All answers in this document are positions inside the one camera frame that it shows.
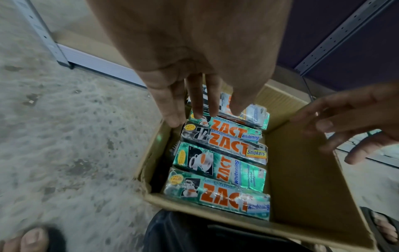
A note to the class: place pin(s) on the person's right foot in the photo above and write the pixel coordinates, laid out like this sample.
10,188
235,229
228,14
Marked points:
386,226

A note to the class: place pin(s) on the grey metal shelf beam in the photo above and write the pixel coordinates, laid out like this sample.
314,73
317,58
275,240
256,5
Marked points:
374,155
99,66

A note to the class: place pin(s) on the grey toothpaste box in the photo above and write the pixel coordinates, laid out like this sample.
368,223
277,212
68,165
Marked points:
224,145

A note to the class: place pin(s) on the wooden shelf board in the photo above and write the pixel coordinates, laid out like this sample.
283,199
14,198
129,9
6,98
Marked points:
81,32

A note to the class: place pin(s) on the person's left hand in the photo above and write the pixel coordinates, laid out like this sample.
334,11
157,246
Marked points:
193,37

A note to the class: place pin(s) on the person's foot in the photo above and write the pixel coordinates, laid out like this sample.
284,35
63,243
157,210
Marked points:
386,226
21,241

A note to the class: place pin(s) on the brown cardboard box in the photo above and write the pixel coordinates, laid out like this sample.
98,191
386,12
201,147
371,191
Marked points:
299,184

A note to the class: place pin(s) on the person's left foot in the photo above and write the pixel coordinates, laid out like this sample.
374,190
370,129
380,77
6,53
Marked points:
21,241

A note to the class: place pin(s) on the plastic-wrapped toothpaste box pack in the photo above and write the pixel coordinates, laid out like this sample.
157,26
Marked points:
255,115

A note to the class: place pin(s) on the green toothpaste box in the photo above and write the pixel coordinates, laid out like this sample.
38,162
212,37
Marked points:
224,167
218,196
240,131

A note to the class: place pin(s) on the person's right hand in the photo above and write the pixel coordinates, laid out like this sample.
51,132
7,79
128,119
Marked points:
371,115

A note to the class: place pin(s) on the grey metal shelf post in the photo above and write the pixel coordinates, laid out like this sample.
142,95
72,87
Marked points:
46,37
339,37

